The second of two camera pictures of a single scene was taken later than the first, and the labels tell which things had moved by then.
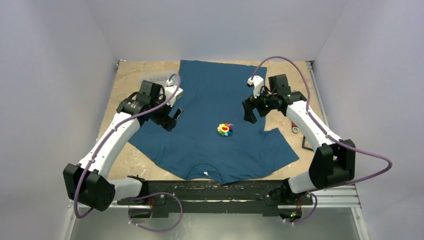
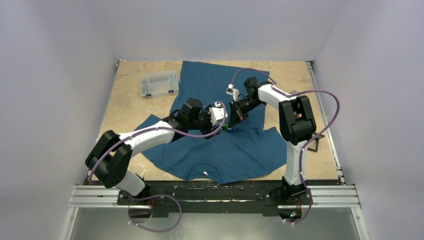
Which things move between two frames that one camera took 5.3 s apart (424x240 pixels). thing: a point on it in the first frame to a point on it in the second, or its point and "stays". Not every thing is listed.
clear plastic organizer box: (160, 77) stays
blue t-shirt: (212, 131) stays
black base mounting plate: (217, 196) stays
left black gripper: (166, 121) to (208, 130)
